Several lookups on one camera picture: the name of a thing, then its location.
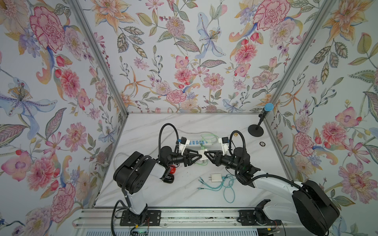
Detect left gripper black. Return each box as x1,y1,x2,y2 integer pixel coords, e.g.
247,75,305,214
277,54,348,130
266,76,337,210
165,151,200,169

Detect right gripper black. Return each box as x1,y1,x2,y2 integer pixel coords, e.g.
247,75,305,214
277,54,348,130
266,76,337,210
205,150,243,175

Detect white charger light green cable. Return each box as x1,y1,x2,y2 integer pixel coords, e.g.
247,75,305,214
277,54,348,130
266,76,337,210
194,132,220,166

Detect white power strip blue sockets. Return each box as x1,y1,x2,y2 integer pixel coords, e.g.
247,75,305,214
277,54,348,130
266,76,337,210
189,140,212,147

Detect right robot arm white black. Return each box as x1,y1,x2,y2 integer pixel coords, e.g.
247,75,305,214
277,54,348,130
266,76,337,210
204,131,340,236

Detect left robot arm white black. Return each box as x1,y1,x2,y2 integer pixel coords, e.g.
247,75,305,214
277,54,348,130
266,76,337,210
113,123,202,215

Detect blue microphone on black stand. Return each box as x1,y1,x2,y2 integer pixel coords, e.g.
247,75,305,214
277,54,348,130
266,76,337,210
248,103,274,137

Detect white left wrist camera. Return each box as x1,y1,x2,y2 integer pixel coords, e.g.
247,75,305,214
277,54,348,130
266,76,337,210
178,137,191,155

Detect white charger teal cable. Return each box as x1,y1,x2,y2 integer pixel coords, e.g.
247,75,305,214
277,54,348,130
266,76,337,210
197,173,236,204

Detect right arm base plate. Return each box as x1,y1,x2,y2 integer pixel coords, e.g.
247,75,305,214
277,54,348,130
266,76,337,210
237,209,282,228

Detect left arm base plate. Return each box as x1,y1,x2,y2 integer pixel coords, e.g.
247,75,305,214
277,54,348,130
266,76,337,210
120,210,161,226

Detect aluminium rail front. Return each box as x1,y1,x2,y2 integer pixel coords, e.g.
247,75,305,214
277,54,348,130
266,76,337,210
73,207,304,229

